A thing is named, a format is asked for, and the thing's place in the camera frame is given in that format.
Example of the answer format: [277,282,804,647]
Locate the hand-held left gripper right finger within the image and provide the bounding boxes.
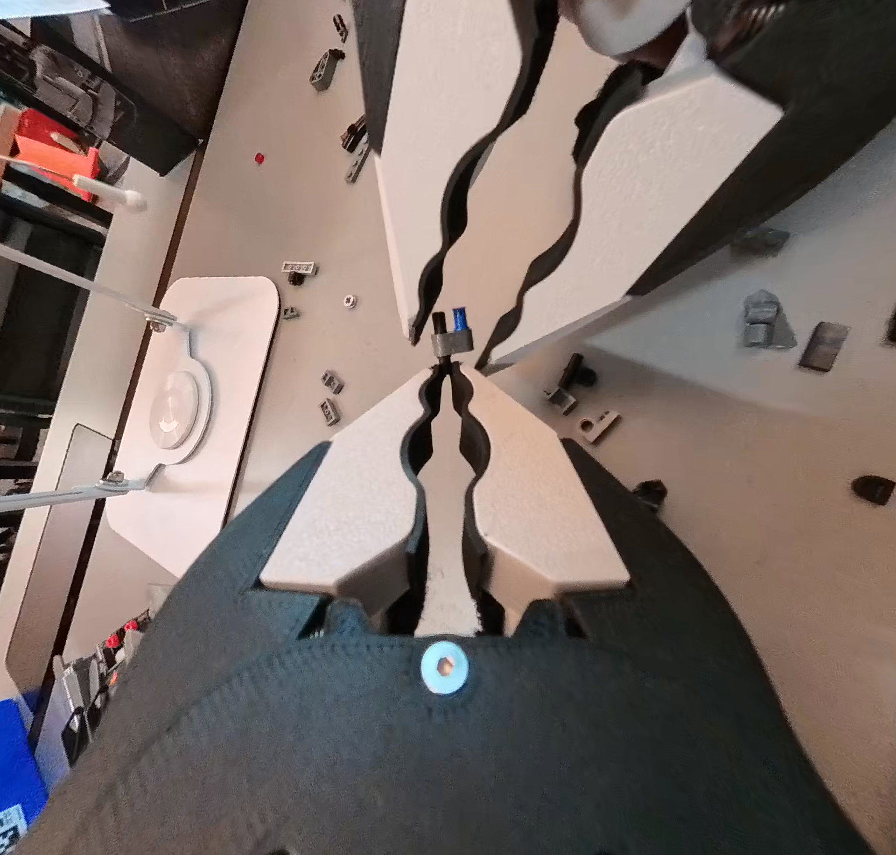
[454,366,630,635]

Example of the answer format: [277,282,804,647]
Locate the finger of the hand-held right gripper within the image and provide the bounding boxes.
[476,53,784,374]
[374,0,562,343]

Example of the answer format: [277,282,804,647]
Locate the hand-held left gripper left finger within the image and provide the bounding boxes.
[260,368,441,635]

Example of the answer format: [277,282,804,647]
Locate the grey lego car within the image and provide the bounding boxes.
[52,606,151,772]

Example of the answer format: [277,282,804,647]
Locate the scattered small lego pieces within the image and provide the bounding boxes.
[252,0,896,513]

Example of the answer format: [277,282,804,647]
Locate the blue storage bin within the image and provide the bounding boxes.
[0,697,51,855]

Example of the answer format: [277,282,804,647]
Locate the red orange box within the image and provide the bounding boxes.
[13,108,101,203]

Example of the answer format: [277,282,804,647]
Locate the dark lego set box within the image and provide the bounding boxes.
[0,0,261,178]

